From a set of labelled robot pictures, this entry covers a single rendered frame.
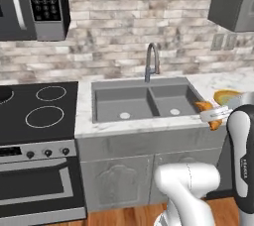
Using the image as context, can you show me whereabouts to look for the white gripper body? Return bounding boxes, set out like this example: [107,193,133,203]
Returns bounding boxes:
[198,105,234,123]

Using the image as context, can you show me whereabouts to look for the brown croissant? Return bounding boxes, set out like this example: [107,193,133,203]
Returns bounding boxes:
[193,100,223,132]

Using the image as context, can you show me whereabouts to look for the grey stove control panel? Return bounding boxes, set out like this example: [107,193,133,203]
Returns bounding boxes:
[0,139,78,165]

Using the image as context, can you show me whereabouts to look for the yellow orange plate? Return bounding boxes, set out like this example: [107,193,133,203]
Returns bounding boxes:
[212,89,243,107]

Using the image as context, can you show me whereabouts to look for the dark grey dishwasher front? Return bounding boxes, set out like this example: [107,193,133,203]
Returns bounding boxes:
[216,134,234,201]

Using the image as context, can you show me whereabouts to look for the grey cupboard door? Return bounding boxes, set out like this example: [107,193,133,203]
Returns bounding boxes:
[149,147,223,205]
[79,154,155,213]

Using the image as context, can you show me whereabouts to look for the grey false drawer front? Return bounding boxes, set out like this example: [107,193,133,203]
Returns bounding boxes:
[75,125,230,163]

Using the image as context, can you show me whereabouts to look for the grey curved tap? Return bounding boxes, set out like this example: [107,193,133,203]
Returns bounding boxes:
[144,42,162,83]

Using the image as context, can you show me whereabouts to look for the grey double sink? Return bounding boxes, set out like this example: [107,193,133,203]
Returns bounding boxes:
[90,76,208,125]

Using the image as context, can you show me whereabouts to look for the black glass hob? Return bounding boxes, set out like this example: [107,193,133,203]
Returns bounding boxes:
[0,81,79,147]

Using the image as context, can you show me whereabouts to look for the black oven door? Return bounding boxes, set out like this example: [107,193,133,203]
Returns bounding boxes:
[0,156,87,219]

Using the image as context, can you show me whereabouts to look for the grey microwave oven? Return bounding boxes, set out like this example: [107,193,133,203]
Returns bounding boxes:
[0,0,71,43]

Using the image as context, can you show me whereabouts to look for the grey oven drawer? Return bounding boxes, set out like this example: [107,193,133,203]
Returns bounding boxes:
[0,206,88,226]

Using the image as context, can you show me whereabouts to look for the grey wall socket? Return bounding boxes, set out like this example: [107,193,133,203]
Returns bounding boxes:
[210,33,225,52]
[224,33,238,52]

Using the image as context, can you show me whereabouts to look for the grey wall cupboard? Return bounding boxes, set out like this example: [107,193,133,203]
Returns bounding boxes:
[207,0,254,34]

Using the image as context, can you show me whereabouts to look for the grey oven door handle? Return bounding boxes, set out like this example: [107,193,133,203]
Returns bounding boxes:
[0,157,69,172]

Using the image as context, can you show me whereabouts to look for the pale microwave handle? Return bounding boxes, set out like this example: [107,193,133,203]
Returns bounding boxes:
[5,0,28,31]

